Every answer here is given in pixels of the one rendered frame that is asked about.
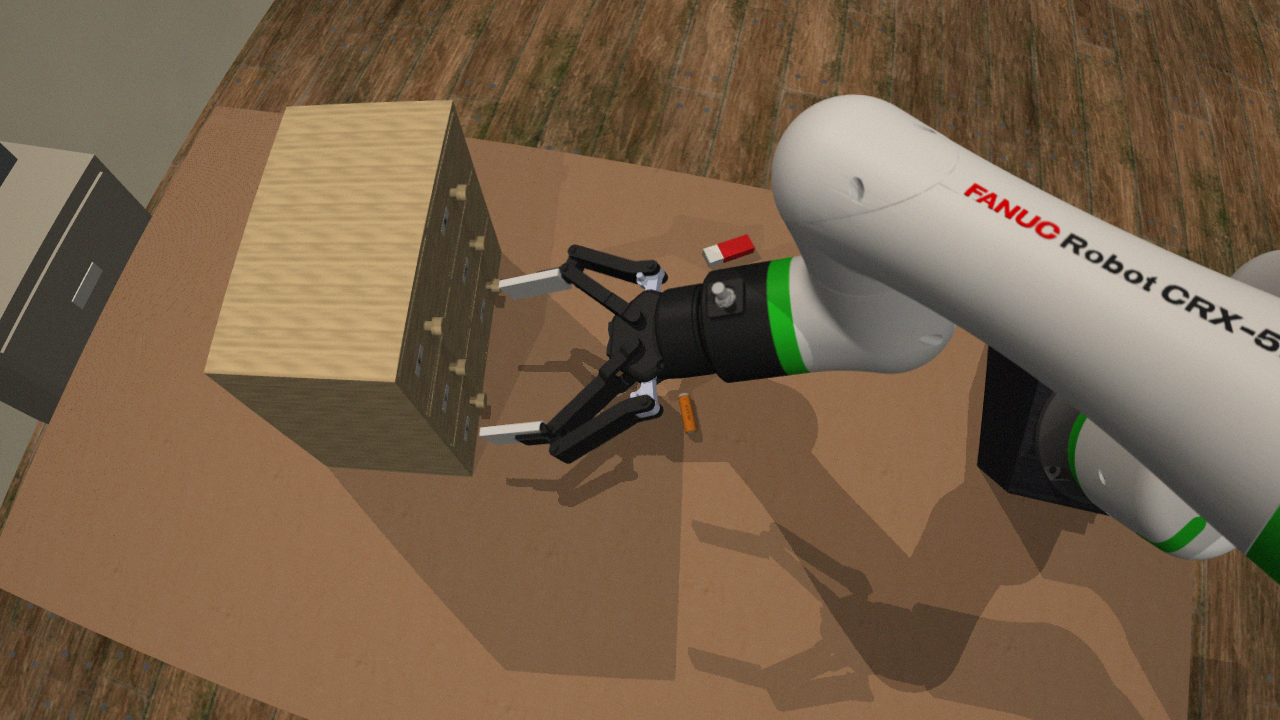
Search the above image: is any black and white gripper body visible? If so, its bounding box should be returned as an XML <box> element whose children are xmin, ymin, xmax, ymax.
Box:
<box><xmin>605</xmin><ymin>283</ymin><xmax>716</xmax><ymax>384</ymax></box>

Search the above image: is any red and white eraser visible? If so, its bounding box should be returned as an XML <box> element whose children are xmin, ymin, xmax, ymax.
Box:
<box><xmin>703</xmin><ymin>234</ymin><xmax>755</xmax><ymax>268</ymax></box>

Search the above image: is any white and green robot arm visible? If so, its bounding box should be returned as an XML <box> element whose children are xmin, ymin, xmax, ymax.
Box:
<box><xmin>698</xmin><ymin>95</ymin><xmax>1280</xmax><ymax>585</ymax></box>

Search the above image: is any light wooden chest of drawers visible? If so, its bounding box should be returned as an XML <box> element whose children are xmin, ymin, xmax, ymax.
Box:
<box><xmin>204</xmin><ymin>100</ymin><xmax>502</xmax><ymax>477</ymax></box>

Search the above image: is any orange aa battery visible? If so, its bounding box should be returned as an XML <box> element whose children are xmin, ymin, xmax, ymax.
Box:
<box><xmin>678</xmin><ymin>393</ymin><xmax>698</xmax><ymax>434</ymax></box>

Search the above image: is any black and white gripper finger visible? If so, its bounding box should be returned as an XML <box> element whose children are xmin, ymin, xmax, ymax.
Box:
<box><xmin>499</xmin><ymin>243</ymin><xmax>668</xmax><ymax>325</ymax></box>
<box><xmin>479</xmin><ymin>336</ymin><xmax>663</xmax><ymax>464</ymax></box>

